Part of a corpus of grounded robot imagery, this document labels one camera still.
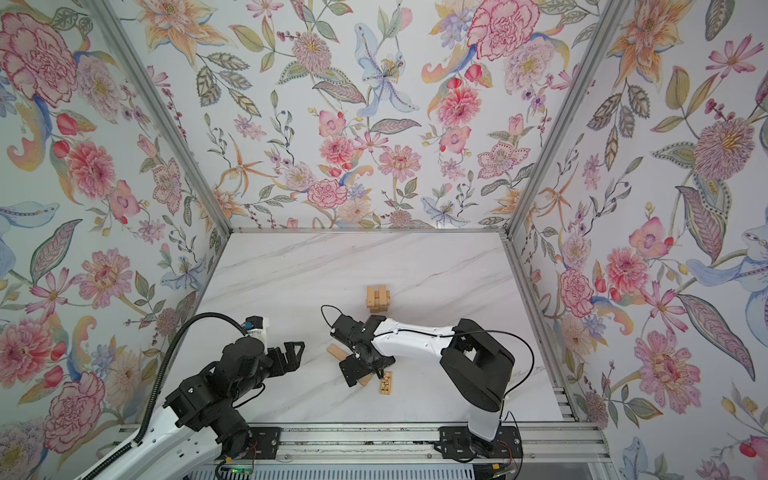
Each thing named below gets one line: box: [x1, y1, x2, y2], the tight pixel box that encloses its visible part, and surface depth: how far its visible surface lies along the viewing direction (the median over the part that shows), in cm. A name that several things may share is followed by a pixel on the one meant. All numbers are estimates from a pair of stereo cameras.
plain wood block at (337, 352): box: [327, 344, 348, 361], surface depth 91 cm
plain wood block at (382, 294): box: [379, 285, 387, 304], surface depth 99 cm
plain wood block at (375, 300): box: [366, 294, 391, 307], surface depth 97 cm
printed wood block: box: [380, 371, 393, 395], surface depth 84 cm
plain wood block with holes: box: [367, 286, 380, 300], surface depth 99 cm
